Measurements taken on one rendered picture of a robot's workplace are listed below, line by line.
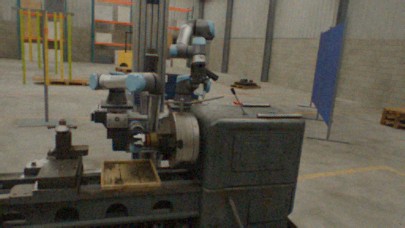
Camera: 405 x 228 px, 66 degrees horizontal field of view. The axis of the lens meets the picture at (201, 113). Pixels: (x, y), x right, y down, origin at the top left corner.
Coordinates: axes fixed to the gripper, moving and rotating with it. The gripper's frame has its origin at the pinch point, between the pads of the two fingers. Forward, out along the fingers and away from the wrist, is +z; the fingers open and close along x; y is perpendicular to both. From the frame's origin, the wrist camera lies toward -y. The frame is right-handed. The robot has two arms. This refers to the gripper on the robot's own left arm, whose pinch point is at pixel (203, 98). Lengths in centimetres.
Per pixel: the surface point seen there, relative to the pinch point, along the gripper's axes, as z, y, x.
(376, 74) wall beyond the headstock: -228, -906, -719
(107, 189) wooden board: 48, 52, 4
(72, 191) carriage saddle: 47, 68, 9
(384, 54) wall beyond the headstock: -294, -908, -680
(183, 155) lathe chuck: 32.1, 14.0, 6.7
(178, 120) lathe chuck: 13.6, 16.5, 5.8
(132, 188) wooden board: 48, 40, 4
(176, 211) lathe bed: 63, 16, -4
